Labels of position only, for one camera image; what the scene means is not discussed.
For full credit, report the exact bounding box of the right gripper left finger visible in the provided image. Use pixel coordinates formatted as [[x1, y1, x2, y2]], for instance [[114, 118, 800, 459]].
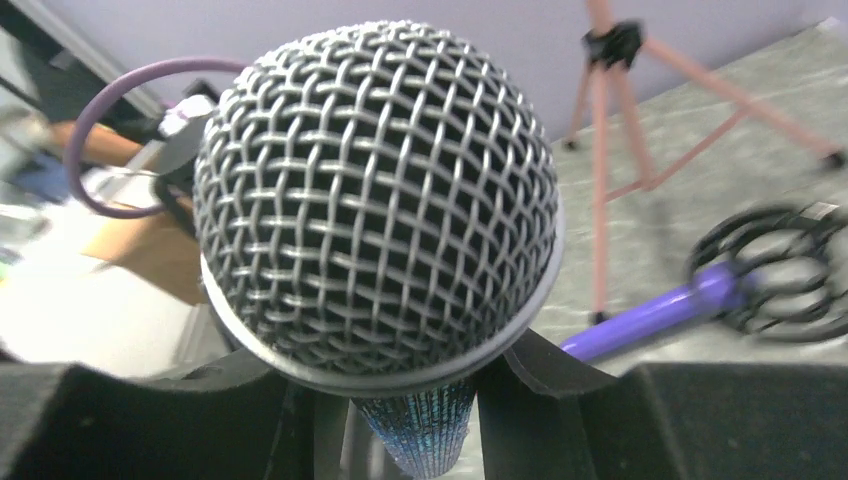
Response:
[[1, 352, 313, 479]]

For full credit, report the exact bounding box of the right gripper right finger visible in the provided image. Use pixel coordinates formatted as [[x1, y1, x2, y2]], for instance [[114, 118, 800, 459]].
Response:
[[475, 332, 847, 479]]

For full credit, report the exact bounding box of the purple plastic microphone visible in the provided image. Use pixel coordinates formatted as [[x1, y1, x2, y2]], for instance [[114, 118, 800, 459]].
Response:
[[560, 262, 742, 362]]

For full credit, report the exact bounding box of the glitter microphone with mesh head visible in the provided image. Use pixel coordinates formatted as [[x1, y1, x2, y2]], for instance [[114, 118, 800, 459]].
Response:
[[193, 21, 565, 479]]

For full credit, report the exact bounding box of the pink perforated music stand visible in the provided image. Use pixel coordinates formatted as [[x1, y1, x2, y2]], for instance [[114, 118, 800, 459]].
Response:
[[564, 0, 847, 324]]

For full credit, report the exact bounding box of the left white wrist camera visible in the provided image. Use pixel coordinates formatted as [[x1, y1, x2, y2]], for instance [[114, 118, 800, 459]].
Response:
[[126, 95, 217, 175]]

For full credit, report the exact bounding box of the black shock mount tripod stand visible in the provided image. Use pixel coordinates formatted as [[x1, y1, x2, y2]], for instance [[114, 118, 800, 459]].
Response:
[[687, 202, 847, 344]]

